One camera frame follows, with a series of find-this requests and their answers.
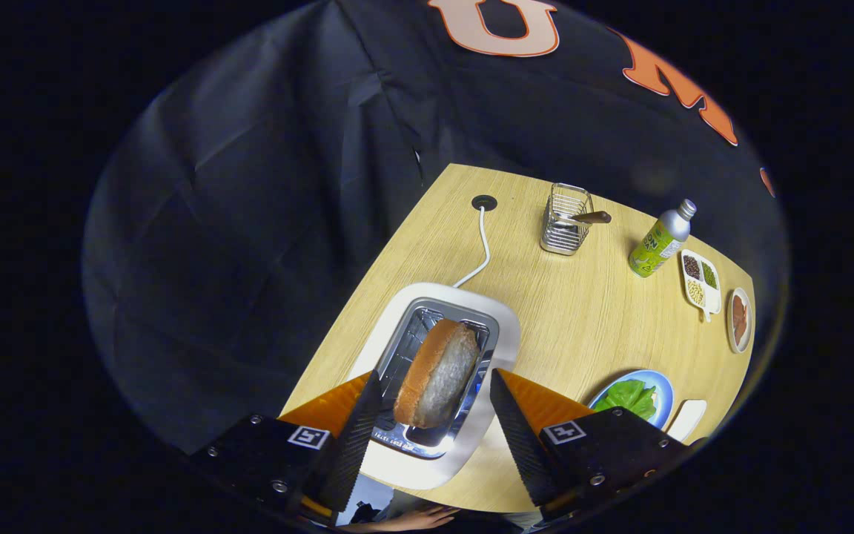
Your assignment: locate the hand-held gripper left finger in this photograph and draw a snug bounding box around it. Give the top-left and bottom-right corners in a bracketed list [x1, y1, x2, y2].
[188, 369, 385, 527]

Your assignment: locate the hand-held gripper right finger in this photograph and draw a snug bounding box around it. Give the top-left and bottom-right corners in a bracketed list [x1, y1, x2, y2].
[489, 367, 704, 524]

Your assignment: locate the plain bread slice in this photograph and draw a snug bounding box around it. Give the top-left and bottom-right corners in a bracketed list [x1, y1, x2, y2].
[393, 318, 481, 429]

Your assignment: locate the green lettuce leaf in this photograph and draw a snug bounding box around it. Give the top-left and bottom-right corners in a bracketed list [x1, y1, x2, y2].
[592, 379, 658, 421]

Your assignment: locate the white toaster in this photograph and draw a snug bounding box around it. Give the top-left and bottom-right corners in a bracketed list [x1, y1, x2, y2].
[345, 283, 522, 491]

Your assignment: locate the blue round plate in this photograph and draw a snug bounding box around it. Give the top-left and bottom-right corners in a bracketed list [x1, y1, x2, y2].
[588, 369, 675, 431]

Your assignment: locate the white square plate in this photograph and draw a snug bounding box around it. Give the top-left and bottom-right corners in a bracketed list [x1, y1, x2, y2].
[666, 399, 708, 444]

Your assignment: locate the metal bottle with green label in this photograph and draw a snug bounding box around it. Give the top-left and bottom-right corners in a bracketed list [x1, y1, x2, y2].
[628, 198, 698, 279]

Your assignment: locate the white oval plate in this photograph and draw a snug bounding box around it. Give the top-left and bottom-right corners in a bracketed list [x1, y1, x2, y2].
[726, 287, 754, 355]

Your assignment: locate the white divided dish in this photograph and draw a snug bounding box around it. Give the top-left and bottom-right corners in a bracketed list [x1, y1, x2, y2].
[680, 249, 723, 323]

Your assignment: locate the black backdrop cloth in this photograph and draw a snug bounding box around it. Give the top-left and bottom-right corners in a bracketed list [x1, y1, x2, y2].
[82, 0, 791, 453]

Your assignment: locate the white power cable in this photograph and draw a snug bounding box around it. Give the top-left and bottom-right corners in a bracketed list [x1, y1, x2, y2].
[453, 206, 491, 289]

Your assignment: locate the metal wire basket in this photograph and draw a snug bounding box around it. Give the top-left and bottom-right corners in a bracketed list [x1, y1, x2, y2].
[540, 182, 595, 257]

